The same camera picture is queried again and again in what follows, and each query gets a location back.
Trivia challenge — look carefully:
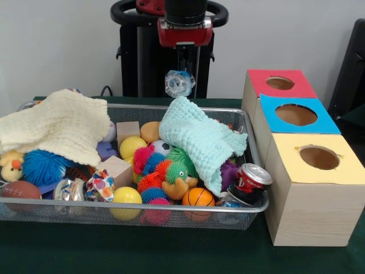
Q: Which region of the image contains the yellow ball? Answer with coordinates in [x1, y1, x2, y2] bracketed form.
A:
[119, 136, 148, 160]
[109, 186, 143, 221]

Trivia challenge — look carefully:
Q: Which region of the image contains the crushed red soda can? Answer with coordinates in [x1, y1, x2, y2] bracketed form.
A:
[228, 163, 274, 205]

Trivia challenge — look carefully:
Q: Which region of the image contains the plain wooden cube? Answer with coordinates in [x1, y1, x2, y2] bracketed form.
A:
[96, 155, 134, 190]

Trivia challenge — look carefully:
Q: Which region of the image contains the thick black cable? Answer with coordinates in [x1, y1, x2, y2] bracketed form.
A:
[100, 84, 115, 98]

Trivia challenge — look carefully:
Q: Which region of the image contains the blue spiky ball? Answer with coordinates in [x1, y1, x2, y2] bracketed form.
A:
[22, 150, 72, 188]

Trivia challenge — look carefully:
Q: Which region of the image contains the small orange basketball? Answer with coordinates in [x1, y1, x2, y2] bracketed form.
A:
[181, 187, 216, 207]

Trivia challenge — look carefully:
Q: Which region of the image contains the crushed clear plastic bottle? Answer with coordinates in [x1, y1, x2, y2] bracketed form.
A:
[165, 69, 197, 98]

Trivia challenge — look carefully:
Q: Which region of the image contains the wooden three-hole box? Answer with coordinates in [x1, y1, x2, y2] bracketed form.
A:
[241, 69, 365, 247]

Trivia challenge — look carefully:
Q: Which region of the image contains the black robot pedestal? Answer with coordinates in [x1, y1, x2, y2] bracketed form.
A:
[110, 0, 229, 99]

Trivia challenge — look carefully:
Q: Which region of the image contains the dark green table cloth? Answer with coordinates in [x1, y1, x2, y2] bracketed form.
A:
[0, 96, 365, 274]
[342, 105, 365, 121]

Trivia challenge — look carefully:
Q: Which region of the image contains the yellow plush duck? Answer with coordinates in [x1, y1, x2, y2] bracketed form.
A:
[0, 150, 25, 183]

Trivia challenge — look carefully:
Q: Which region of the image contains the cream waffle cloth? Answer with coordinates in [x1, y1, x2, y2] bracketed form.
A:
[0, 88, 112, 167]

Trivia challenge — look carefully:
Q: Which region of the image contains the mint waffle cloth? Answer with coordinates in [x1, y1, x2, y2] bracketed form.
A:
[158, 95, 248, 198]

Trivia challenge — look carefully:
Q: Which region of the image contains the clear mesh bin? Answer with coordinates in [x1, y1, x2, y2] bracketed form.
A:
[0, 101, 270, 231]

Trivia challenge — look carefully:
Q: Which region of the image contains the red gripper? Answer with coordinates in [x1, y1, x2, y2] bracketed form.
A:
[157, 17, 214, 75]

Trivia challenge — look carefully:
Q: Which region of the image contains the small brown football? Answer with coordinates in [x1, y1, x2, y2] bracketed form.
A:
[0, 180, 43, 212]

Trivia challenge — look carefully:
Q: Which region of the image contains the black upright panel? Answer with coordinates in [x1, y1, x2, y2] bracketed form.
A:
[327, 18, 365, 120]

